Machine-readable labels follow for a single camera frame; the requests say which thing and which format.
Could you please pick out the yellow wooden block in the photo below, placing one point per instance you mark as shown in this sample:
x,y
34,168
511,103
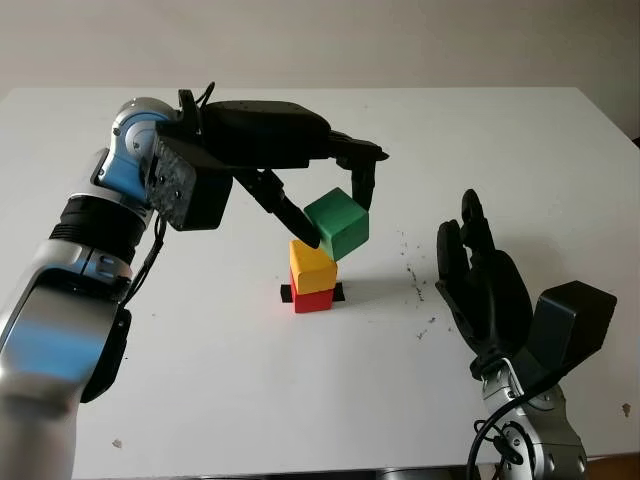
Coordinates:
x,y
312,270

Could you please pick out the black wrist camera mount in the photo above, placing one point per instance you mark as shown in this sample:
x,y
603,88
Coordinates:
x,y
570,325
195,195

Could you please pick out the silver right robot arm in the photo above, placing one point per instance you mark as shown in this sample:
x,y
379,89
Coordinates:
x,y
540,440

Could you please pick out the green wooden block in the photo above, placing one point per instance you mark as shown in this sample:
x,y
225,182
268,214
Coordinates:
x,y
340,220

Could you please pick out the black tape strip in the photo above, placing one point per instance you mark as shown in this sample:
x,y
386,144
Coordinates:
x,y
285,294

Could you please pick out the red wooden block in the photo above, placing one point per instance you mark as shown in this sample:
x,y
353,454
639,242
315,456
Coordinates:
x,y
312,301

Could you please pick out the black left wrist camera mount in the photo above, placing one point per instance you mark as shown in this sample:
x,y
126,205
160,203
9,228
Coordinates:
x,y
195,195

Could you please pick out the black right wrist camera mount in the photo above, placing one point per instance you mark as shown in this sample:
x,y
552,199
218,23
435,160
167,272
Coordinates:
x,y
570,325

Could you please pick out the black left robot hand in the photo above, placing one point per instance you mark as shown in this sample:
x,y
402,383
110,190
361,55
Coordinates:
x,y
270,132

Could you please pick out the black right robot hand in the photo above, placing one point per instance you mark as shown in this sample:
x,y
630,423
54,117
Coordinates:
x,y
495,305

